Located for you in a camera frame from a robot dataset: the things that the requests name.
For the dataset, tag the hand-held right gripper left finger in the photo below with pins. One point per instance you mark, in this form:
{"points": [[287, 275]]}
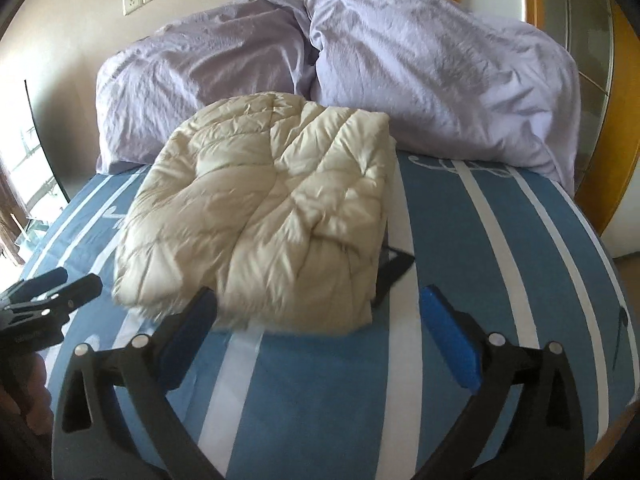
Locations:
{"points": [[192, 325]]}

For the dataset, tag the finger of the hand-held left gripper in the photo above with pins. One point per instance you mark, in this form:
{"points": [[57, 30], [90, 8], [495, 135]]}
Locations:
{"points": [[75, 292], [45, 280]]}

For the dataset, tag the cream puffer jacket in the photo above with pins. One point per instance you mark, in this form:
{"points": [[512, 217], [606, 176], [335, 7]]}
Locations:
{"points": [[250, 210]]}

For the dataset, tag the orange wooden door frame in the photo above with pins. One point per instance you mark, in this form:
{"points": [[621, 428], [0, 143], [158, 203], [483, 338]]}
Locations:
{"points": [[620, 110]]}

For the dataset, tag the person's left hand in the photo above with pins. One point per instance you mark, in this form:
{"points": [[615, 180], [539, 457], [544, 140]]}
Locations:
{"points": [[39, 390]]}

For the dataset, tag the blue striped bed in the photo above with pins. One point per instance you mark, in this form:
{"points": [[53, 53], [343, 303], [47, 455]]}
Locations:
{"points": [[450, 260]]}

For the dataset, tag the white wall socket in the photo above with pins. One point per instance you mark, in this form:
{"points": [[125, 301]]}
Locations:
{"points": [[131, 2]]}

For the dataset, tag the glass door panel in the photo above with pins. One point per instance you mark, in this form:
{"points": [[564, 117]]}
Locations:
{"points": [[585, 35]]}

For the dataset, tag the lilac pillow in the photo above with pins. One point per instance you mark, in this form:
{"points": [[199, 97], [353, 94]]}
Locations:
{"points": [[440, 75], [200, 70]]}

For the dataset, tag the brown curtain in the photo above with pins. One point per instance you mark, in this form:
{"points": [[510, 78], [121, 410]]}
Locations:
{"points": [[7, 215]]}

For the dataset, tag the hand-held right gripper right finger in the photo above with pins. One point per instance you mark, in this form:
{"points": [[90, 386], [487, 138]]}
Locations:
{"points": [[450, 332]]}

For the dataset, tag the glass window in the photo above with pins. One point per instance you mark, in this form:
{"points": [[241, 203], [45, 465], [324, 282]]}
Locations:
{"points": [[35, 170]]}

